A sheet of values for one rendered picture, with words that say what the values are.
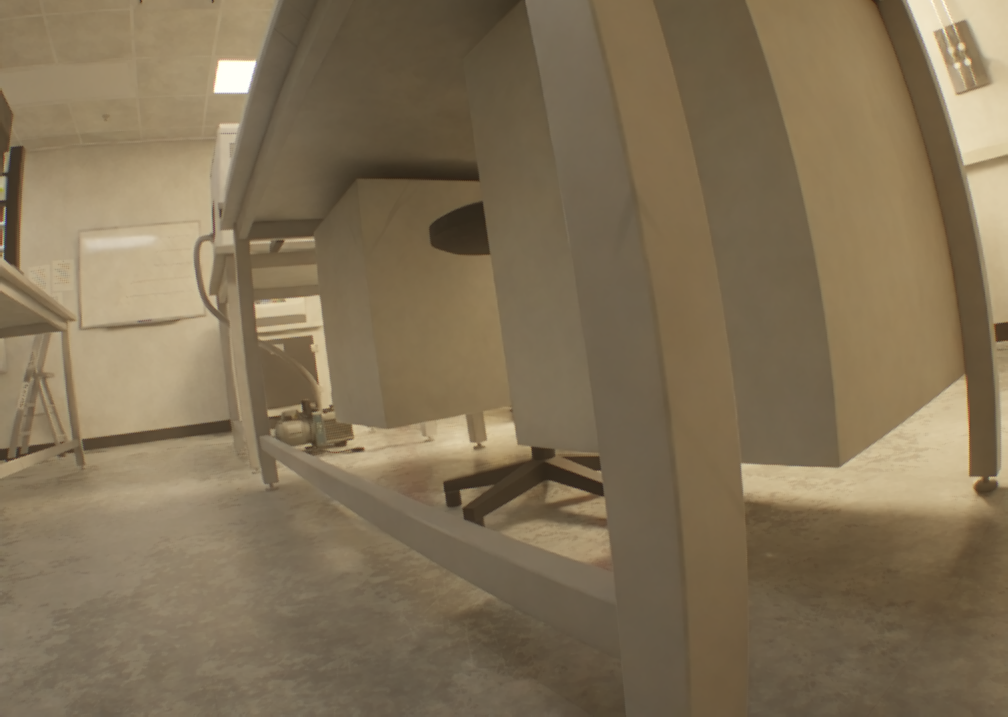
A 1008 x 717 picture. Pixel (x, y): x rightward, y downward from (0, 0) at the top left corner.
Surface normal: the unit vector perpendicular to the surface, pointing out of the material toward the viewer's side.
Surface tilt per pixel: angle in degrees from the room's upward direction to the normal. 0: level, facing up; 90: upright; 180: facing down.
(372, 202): 90
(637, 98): 90
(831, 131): 90
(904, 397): 90
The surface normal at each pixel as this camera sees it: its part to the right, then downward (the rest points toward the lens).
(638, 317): -0.85, 0.11
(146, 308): 0.51, -0.10
